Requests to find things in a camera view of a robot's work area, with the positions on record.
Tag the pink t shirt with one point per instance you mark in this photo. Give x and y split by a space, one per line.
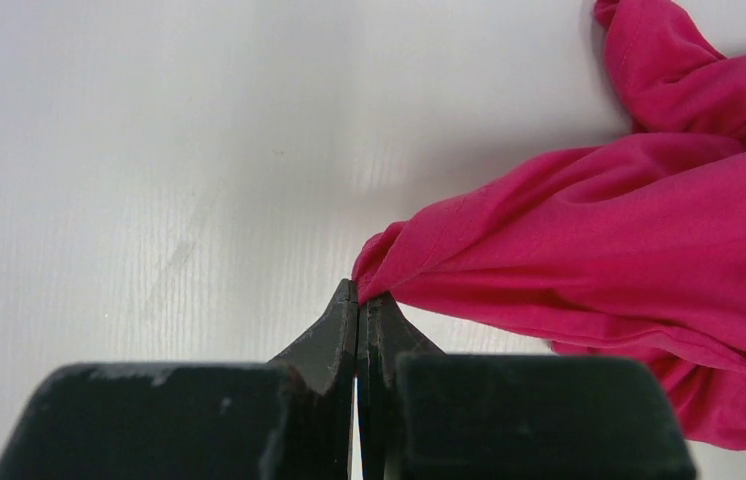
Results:
636 248

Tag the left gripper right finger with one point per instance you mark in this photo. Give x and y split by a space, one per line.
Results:
426 414

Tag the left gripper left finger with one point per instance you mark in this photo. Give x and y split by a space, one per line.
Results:
287 418

